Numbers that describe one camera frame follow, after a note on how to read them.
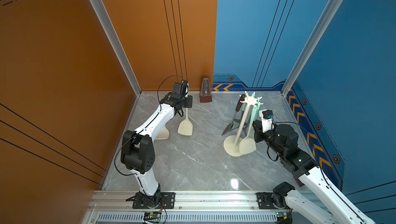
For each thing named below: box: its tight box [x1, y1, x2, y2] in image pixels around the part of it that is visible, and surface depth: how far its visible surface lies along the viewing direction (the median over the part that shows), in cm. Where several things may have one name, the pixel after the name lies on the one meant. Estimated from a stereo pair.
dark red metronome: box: [199, 76, 213, 103], surface depth 111 cm
